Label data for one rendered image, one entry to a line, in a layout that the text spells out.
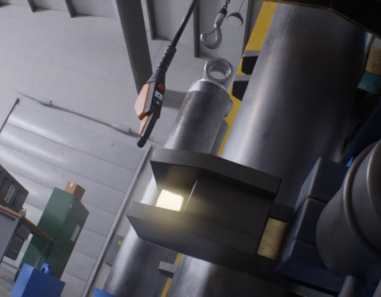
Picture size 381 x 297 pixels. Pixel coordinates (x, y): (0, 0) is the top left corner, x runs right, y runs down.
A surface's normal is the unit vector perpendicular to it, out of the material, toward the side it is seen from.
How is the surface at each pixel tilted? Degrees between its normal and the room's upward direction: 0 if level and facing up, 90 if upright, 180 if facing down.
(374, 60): 90
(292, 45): 90
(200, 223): 90
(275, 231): 90
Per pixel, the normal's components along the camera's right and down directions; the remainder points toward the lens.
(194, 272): -0.66, -0.51
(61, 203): -0.04, -0.39
